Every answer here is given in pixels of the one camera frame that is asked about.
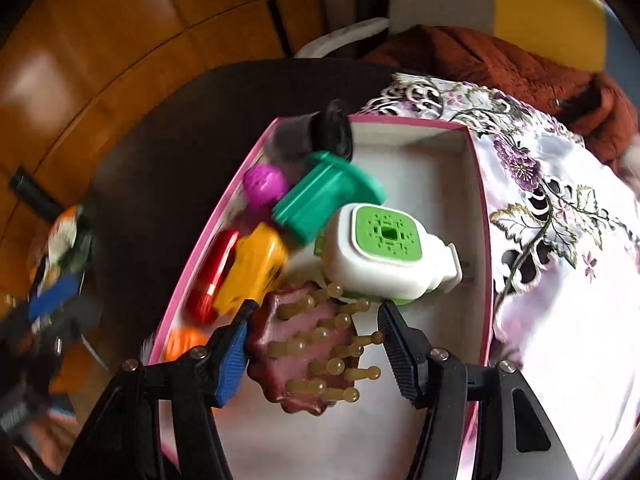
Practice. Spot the wooden wardrobe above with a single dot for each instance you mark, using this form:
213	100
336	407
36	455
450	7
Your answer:
100	35

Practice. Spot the orange plastic building block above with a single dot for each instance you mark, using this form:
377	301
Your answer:
182	342

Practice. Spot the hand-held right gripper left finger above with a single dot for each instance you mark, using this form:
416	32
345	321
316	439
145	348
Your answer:
232	360

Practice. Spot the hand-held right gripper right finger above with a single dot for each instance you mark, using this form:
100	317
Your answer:
400	355

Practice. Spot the yellow-orange plastic case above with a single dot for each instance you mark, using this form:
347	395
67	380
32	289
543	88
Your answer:
255	265

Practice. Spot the blue yellow grey headboard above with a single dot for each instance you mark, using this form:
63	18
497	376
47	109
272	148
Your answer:
540	5

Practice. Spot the white floral embroidered tablecloth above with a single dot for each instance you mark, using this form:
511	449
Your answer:
550	335

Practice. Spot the black padded massage table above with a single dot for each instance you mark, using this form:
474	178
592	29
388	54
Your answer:
175	135

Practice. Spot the purple patterned egg-shaped case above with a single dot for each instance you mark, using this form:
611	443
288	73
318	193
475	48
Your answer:
265	185

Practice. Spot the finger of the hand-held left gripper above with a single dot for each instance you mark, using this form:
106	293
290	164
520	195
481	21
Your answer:
52	295

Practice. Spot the rust brown quilted blanket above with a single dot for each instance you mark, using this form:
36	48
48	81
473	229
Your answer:
475	65

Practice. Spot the white green plug-in device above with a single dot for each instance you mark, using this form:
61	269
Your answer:
370	270

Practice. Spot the green plastic toy piece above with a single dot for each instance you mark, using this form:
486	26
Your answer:
320	200

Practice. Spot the black plastic cup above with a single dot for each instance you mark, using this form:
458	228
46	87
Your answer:
330	127

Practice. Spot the red glossy cylinder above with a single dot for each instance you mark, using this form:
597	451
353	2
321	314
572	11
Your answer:
210	280

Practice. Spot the brown wooden massage comb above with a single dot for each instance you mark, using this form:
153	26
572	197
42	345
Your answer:
295	330

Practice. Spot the pink cardboard box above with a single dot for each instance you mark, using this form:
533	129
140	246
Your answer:
415	185

